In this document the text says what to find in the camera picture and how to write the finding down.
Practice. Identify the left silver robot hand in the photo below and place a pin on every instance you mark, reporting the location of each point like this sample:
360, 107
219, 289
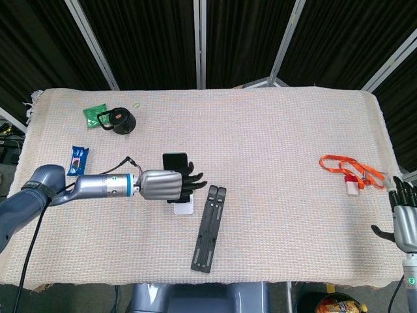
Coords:
161, 184

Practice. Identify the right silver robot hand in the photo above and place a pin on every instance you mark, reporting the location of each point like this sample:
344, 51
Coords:
405, 225

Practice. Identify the black smartphone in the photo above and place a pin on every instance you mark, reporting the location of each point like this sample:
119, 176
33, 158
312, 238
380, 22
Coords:
175, 161

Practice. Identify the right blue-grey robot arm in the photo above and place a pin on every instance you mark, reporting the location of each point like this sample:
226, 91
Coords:
411, 280

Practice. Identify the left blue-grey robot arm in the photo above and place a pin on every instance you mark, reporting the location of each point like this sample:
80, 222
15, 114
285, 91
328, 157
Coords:
94, 186

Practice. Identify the black folded laptop stand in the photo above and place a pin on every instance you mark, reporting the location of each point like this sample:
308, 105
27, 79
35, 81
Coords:
208, 234

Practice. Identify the white and red badge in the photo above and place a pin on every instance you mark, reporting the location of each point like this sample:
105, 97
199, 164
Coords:
352, 189

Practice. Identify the blue cookie packet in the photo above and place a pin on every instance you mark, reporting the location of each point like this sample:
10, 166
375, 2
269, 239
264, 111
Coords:
79, 156

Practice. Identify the green snack packet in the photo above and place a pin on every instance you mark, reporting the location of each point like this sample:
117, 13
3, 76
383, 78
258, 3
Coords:
91, 114

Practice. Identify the orange snack bag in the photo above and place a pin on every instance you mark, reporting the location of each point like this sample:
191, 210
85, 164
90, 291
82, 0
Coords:
339, 306

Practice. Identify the black curtain panel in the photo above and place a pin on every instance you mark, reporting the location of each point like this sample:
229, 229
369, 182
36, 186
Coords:
39, 49
352, 39
244, 42
146, 42
404, 114

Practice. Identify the beige woven tablecloth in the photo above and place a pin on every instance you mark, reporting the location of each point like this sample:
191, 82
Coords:
277, 212

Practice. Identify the blue-grey robot torso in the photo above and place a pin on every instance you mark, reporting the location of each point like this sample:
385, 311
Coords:
202, 300

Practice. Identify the white partition post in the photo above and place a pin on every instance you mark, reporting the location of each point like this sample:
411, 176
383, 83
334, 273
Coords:
91, 42
200, 42
391, 62
288, 42
13, 119

